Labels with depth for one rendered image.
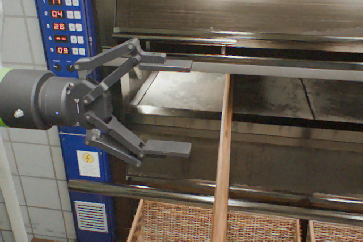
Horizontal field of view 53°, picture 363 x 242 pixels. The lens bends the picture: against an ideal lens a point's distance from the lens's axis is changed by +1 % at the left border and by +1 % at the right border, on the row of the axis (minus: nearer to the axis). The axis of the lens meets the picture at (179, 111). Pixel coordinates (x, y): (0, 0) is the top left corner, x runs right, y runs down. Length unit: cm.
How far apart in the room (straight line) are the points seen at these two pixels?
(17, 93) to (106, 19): 60
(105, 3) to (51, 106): 61
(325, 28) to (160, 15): 44
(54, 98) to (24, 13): 71
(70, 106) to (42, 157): 90
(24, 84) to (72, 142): 76
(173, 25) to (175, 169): 50
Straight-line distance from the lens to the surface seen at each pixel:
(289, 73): 93
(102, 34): 114
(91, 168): 134
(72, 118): 57
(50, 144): 140
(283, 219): 133
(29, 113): 56
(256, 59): 92
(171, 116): 117
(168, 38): 97
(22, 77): 58
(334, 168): 128
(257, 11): 103
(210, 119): 116
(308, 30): 104
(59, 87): 55
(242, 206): 85
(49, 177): 149
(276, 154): 124
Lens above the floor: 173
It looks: 27 degrees down
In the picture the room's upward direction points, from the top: straight up
